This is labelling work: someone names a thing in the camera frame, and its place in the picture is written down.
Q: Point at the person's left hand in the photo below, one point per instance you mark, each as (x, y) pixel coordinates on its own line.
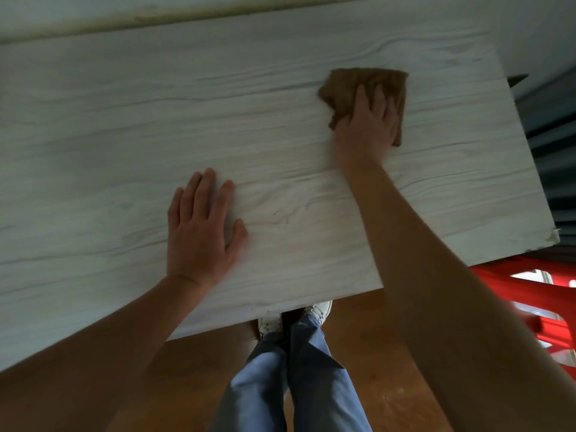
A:
(198, 247)

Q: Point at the person's right hand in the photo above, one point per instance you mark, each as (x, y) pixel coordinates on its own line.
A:
(366, 130)

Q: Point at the person's right thumb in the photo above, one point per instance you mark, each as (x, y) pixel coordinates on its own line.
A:
(342, 125)

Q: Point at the person's right middle finger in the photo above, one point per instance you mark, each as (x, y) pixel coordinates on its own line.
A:
(379, 99)

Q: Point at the person's left middle finger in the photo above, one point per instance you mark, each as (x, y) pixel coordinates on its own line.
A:
(203, 191)

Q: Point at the person's left little finger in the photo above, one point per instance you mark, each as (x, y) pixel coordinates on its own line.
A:
(174, 204)

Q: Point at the person's left thumb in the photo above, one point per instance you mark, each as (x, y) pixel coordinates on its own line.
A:
(237, 238)

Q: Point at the brown cleaning cloth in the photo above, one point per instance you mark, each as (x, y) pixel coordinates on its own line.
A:
(346, 89)

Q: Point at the person's right forearm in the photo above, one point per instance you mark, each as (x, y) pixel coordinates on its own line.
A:
(459, 310)

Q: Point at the person's left forearm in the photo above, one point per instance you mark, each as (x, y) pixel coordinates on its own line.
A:
(85, 355)

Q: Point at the white wood-grain table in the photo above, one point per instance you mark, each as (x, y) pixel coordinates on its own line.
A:
(225, 143)

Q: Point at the white left shoe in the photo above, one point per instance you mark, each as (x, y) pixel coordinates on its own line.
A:
(270, 323)

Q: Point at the white shoe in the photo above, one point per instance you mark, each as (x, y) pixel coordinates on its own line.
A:
(318, 310)
(270, 323)

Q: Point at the white right shoe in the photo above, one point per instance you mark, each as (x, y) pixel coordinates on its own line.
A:
(318, 310)

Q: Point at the blue jeans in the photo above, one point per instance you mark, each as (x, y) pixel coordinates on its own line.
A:
(292, 382)

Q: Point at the red plastic stool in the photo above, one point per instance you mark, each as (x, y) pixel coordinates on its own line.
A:
(535, 301)

